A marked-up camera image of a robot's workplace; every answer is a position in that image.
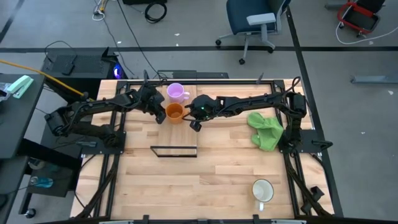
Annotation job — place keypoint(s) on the orange mug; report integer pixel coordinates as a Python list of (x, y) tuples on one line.
[(175, 113)]

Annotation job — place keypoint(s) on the small black box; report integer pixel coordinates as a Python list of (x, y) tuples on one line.
[(69, 67)]

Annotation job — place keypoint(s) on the clear plastic package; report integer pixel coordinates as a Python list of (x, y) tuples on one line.
[(3, 93)]

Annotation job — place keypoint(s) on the red and black cart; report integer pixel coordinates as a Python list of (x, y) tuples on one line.
[(360, 18)]

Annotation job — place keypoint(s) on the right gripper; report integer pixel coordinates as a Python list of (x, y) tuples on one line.
[(203, 107)]

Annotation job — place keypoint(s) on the pink mug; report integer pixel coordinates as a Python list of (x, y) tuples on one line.
[(175, 93)]

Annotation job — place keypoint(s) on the black computer tower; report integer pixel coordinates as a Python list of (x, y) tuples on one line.
[(90, 63)]

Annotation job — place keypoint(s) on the white mug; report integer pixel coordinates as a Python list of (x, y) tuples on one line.
[(262, 191)]

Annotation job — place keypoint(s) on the green cloth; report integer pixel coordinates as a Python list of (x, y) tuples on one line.
[(267, 133)]

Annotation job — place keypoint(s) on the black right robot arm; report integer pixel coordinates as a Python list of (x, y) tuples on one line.
[(248, 104)]

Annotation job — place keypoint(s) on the blue office chair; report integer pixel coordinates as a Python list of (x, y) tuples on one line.
[(241, 15)]

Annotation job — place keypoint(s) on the black low cart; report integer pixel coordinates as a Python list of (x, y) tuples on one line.
[(62, 186)]

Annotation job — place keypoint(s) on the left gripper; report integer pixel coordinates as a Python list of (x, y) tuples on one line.
[(150, 99)]

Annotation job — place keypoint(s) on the blue water bottle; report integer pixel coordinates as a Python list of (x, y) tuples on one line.
[(43, 182)]

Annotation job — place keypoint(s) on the black table rail frame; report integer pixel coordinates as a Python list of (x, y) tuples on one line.
[(236, 82)]

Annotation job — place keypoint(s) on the black desk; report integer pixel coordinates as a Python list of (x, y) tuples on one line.
[(18, 124)]

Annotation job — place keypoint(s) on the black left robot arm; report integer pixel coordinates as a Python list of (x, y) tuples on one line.
[(99, 104)]

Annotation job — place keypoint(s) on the mint green stapler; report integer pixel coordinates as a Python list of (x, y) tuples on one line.
[(20, 86)]

